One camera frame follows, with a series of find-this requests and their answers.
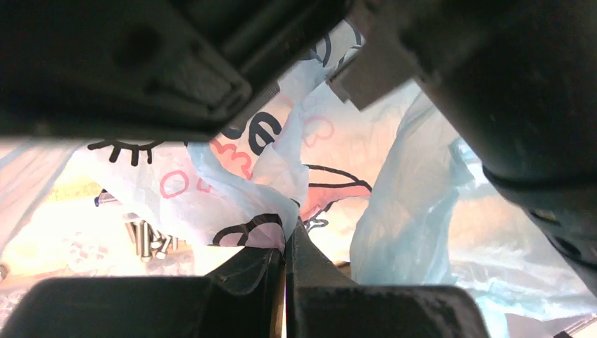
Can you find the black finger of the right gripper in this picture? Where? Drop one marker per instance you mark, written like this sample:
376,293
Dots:
143,70

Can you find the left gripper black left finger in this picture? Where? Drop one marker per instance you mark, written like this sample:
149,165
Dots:
240,298

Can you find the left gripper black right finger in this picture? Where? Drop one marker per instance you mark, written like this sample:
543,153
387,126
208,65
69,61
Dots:
321,301

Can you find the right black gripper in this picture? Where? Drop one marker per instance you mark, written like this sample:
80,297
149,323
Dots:
517,80

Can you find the blue plastic bag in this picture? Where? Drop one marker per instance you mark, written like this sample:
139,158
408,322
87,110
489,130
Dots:
392,190

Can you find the clear plastic screw box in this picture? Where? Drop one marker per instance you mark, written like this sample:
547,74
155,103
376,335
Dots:
77,239

